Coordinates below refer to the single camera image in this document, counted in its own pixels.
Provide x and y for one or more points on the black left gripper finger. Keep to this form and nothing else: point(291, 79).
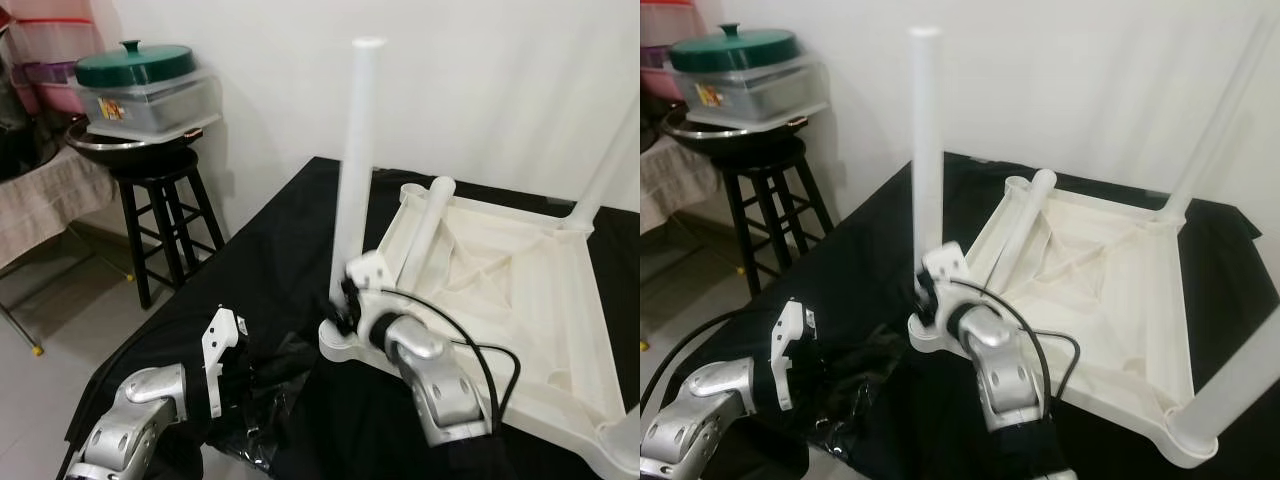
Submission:
point(862, 348)
point(288, 358)

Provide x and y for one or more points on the white plastic children table top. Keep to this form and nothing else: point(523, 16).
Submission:
point(1130, 320)
point(540, 330)

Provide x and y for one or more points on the clear plastic tape patch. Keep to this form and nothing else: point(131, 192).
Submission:
point(248, 445)

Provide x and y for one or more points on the black tablecloth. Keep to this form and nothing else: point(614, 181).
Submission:
point(260, 270)
point(850, 260)

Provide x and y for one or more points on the black stool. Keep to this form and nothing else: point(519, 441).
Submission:
point(770, 200)
point(165, 210)

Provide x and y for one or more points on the thin metal leg yellow cap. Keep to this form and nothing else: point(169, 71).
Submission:
point(37, 349)

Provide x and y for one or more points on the beige table cloth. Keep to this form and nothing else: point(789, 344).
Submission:
point(670, 190)
point(45, 200)

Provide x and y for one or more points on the green lid clear container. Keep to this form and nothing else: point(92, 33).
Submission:
point(145, 95)
point(745, 80)

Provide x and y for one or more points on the pink plastic tubs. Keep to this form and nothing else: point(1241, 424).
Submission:
point(52, 80)
point(657, 72)

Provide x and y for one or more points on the white bucket red band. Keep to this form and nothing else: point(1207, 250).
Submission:
point(665, 20)
point(55, 35)

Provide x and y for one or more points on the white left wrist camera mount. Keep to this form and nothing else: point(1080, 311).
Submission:
point(792, 340)
point(222, 345)

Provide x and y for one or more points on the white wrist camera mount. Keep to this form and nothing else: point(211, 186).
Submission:
point(792, 340)
point(945, 265)
point(370, 272)
point(222, 345)

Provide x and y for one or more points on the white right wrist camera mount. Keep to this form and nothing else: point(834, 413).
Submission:
point(945, 265)
point(370, 272)

